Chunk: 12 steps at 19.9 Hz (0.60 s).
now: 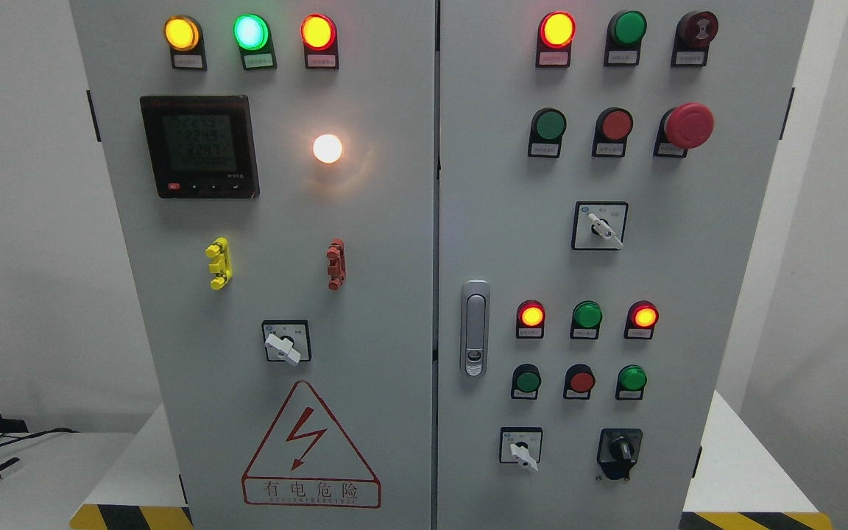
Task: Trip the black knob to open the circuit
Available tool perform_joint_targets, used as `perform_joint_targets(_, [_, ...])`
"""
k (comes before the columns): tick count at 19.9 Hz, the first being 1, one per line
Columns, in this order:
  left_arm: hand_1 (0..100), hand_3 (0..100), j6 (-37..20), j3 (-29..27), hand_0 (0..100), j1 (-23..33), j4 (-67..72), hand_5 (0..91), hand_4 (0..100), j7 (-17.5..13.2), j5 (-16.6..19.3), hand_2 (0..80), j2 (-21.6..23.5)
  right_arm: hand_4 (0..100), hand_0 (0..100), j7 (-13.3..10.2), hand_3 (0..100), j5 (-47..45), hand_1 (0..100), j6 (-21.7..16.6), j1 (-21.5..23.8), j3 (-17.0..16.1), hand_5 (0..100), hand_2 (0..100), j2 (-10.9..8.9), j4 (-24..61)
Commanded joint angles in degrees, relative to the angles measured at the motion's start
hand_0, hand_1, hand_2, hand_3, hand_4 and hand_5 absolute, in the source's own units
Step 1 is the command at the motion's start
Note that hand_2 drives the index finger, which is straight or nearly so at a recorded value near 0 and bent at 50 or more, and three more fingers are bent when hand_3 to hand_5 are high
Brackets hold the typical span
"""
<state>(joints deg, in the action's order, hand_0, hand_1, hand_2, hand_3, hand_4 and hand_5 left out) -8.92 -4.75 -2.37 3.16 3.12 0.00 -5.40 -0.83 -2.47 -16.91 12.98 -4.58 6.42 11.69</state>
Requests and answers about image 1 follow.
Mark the red electric hazard warning sticker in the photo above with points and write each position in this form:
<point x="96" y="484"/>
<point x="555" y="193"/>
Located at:
<point x="307" y="459"/>

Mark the yellow terminal connector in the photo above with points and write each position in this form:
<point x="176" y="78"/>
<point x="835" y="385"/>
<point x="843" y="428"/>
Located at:
<point x="218" y="253"/>

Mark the green indicator light lower right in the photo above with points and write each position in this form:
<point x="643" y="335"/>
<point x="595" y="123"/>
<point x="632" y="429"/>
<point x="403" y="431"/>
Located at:
<point x="631" y="383"/>

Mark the red lit light middle left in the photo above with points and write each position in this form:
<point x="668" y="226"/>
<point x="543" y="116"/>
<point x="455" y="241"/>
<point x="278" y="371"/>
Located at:
<point x="530" y="320"/>

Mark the red lit light top right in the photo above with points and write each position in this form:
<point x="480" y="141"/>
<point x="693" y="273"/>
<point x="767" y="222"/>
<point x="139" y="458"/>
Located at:
<point x="555" y="34"/>

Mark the red push button lower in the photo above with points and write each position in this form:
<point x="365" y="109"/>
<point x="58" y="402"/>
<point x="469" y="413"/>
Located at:
<point x="578" y="383"/>

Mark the small white usb dongle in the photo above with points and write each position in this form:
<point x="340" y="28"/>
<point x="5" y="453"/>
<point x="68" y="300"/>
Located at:
<point x="10" y="466"/>

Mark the red indicator light middle right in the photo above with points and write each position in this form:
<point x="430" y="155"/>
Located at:
<point x="641" y="321"/>

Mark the red terminal connector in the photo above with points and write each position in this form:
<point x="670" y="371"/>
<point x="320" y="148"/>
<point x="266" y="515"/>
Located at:
<point x="336" y="268"/>

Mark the yellow indicator light top left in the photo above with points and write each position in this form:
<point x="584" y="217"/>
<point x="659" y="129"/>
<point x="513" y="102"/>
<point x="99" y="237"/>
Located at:
<point x="186" y="45"/>

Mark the grey electrical control cabinet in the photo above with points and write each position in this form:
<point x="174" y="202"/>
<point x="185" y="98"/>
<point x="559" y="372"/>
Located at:
<point x="433" y="102"/>

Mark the green push button lower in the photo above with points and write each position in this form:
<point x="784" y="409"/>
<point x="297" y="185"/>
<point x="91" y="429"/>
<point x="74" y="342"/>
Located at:
<point x="526" y="381"/>

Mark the white platform with hazard stripes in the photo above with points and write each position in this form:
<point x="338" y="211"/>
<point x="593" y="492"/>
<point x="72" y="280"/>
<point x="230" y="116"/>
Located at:
<point x="738" y="484"/>

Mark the green indicator light middle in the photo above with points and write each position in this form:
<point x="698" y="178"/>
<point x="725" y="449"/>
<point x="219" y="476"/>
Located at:
<point x="586" y="321"/>

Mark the green lit indicator light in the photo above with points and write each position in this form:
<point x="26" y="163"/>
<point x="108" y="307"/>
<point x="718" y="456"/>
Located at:
<point x="255" y="43"/>

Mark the white selector switch lower right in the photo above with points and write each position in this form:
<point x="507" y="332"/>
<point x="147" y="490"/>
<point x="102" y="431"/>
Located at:
<point x="521" y="446"/>

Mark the white glowing indicator light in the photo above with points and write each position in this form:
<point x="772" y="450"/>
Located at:
<point x="327" y="148"/>

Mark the green push button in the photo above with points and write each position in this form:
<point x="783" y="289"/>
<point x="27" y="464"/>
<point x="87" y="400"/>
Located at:
<point x="546" y="132"/>
<point x="526" y="381"/>

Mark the black digital power meter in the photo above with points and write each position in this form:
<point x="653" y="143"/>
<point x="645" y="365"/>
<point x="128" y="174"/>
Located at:
<point x="201" y="146"/>

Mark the white selector switch upper right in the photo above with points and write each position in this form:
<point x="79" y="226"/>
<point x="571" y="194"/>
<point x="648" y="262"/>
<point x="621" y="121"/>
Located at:
<point x="599" y="225"/>

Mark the red lit indicator light left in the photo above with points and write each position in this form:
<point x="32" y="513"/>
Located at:
<point x="320" y="42"/>

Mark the black rotary knob switch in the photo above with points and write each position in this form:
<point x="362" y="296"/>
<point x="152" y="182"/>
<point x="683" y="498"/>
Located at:
<point x="618" y="451"/>

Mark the red push button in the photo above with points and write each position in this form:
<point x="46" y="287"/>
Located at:
<point x="612" y="129"/>
<point x="578" y="383"/>

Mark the white selector switch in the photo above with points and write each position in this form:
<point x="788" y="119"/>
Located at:
<point x="521" y="446"/>
<point x="599" y="225"/>

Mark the red push button upper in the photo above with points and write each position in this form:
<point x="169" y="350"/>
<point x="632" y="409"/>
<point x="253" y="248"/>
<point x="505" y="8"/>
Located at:
<point x="612" y="129"/>

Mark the white selector switch left door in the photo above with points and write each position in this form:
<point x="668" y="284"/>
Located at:
<point x="287" y="341"/>

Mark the silver cabinet door handle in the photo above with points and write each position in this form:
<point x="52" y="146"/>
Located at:
<point x="474" y="327"/>

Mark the green push button upper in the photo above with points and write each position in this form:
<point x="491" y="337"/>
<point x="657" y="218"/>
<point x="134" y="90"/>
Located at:
<point x="546" y="132"/>

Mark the red emergency stop button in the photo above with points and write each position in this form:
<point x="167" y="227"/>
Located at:
<point x="682" y="128"/>

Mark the green indicator light top right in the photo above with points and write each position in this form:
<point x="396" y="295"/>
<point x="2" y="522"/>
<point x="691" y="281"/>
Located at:
<point x="624" y="35"/>

